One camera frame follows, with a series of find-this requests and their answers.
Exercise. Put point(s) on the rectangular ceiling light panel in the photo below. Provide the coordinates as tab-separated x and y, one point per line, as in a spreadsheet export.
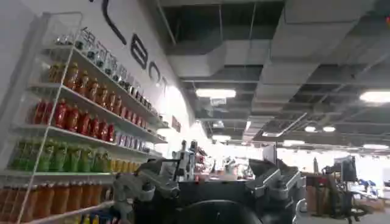
215	93

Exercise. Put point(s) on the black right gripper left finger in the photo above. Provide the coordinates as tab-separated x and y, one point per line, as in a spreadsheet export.
146	182

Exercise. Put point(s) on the desk with monitor and stand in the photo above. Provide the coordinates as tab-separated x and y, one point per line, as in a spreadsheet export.
345	185

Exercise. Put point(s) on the white shelf with bottled drinks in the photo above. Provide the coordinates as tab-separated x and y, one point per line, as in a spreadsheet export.
73	131

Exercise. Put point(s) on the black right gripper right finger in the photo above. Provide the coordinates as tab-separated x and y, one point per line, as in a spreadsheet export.
274	179

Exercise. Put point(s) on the white robot with black parts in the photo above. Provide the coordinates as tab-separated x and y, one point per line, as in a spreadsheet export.
187	161

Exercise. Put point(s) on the white ventilation duct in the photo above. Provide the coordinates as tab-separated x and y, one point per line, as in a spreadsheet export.
274	58

